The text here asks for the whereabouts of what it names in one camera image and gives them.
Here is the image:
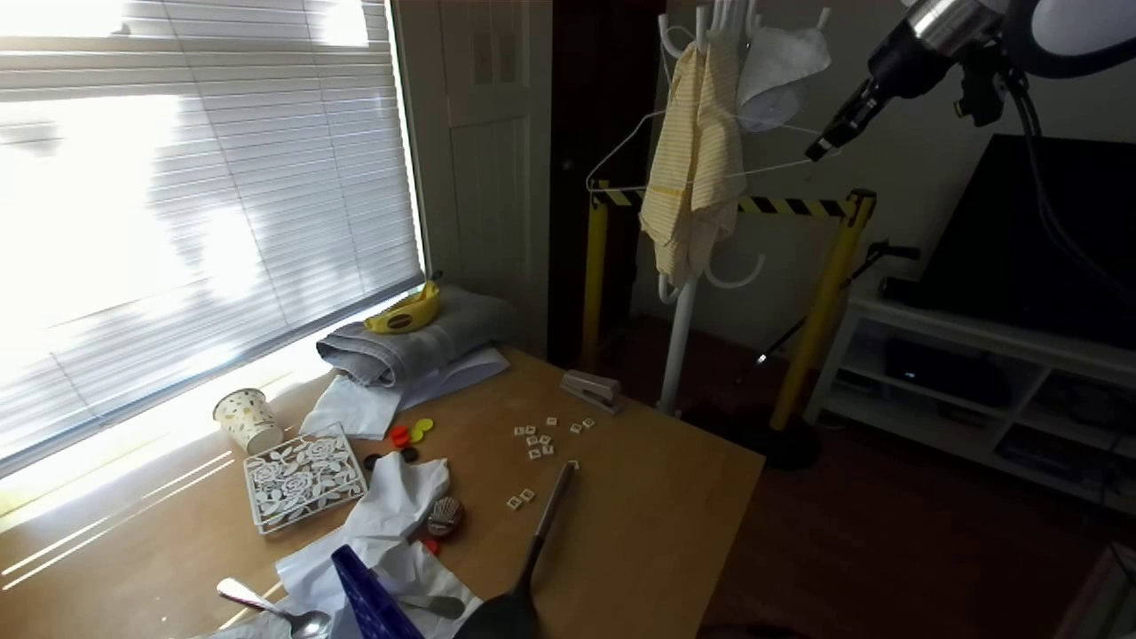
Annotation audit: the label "white coat stand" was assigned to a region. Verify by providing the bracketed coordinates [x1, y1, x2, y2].
[651, 0, 837, 416]

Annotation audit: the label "yellow cloth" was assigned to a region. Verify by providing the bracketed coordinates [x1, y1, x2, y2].
[636, 31, 753, 288]

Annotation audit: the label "yellow black barrier tape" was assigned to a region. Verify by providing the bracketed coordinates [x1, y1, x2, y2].
[585, 179, 877, 222]

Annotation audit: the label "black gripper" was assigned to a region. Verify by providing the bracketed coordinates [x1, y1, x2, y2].
[804, 22, 952, 162]

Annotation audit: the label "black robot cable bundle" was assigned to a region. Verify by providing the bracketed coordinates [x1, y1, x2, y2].
[1001, 66, 1136, 305]

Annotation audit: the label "black television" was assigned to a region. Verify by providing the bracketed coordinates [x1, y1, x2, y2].
[911, 130, 1136, 354]

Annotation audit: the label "blue white crumpled packaging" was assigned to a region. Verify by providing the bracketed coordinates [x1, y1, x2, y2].
[274, 447, 488, 639]

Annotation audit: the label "white television stand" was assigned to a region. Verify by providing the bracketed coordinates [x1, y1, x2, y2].
[813, 291, 1136, 517]

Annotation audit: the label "yellow barrier post with base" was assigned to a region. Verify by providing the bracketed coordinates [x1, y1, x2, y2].
[707, 189, 880, 470]

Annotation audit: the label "white panelled door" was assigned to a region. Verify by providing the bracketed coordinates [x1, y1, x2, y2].
[393, 0, 558, 354]

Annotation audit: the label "yellow banana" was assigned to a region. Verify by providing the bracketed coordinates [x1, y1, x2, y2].
[364, 280, 446, 339]

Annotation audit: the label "black spatula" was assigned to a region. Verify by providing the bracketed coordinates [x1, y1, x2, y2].
[450, 457, 585, 639]

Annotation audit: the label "white flat cloth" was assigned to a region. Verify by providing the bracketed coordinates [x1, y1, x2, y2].
[296, 343, 516, 443]

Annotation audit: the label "grey folded towel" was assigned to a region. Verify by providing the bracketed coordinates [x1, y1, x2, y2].
[313, 282, 519, 393]

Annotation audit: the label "white cap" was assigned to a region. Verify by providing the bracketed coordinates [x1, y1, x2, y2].
[732, 22, 837, 134]

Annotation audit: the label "large window blinds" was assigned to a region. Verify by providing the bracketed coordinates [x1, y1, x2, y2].
[0, 0, 431, 469]

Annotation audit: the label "white paper cup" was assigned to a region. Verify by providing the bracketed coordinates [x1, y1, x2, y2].
[211, 382, 288, 457]

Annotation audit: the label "small grey round object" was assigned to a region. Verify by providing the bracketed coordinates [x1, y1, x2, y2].
[418, 489, 470, 547]

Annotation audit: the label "box of white tiles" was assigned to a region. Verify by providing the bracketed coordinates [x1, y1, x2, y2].
[238, 424, 372, 539]

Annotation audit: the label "grey stapler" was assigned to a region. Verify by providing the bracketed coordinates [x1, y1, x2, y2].
[554, 365, 627, 416]

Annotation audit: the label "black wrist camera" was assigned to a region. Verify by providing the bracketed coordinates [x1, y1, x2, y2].
[955, 48, 1013, 130]

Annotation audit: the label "metal spoon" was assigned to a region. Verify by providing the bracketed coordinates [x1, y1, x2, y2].
[212, 570, 338, 639]

